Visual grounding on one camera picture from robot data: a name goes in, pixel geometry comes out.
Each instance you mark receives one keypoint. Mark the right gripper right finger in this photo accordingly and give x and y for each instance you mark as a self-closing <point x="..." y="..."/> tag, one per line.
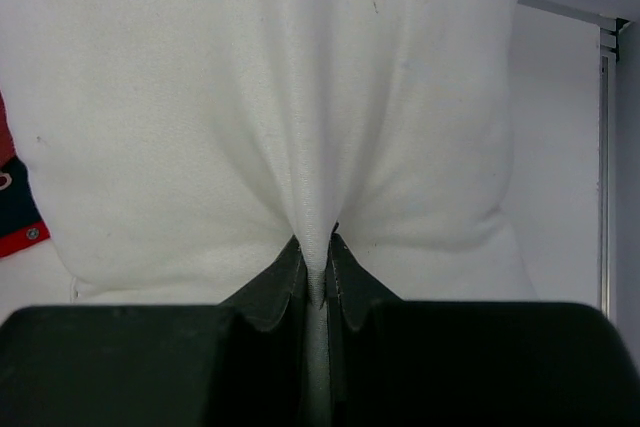
<point x="454" y="363"/>

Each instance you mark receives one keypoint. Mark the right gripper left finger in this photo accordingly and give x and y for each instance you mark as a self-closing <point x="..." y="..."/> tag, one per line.
<point x="238" y="363"/>

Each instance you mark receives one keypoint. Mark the white pillow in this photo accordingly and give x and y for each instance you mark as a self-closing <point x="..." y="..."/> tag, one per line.
<point x="174" y="146"/>

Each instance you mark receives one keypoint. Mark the red navy pillowcase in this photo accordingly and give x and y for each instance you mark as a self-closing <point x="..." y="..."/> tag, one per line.
<point x="20" y="221"/>

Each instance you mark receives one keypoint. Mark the aluminium frame rail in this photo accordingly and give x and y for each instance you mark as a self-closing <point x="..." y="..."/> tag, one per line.
<point x="610" y="29"/>

